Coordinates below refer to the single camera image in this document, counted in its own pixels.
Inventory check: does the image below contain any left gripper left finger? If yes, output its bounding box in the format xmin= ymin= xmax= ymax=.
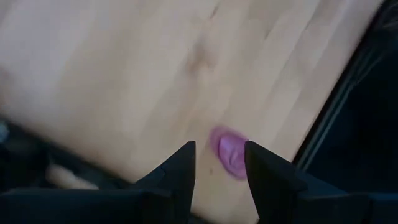
xmin=127 ymin=140 xmax=197 ymax=224

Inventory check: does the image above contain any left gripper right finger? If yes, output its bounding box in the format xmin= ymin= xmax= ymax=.
xmin=244 ymin=140 xmax=309 ymax=224

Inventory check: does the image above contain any purple swirl glass vase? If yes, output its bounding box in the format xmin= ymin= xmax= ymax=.
xmin=209 ymin=125 xmax=250 ymax=182

